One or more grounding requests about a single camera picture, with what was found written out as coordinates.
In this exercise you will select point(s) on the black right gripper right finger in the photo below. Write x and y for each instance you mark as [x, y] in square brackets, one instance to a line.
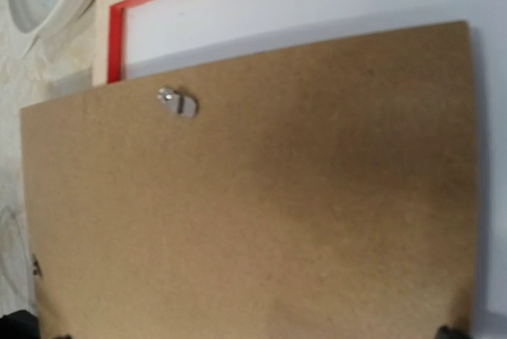
[447, 332]

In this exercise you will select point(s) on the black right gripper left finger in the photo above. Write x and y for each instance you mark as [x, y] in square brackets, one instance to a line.
[20, 324]

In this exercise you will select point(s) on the brown cardboard backing board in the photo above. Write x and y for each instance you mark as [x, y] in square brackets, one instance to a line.
[328, 190]

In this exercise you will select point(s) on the cat photo print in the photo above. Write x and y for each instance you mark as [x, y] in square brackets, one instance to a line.
[166, 34]

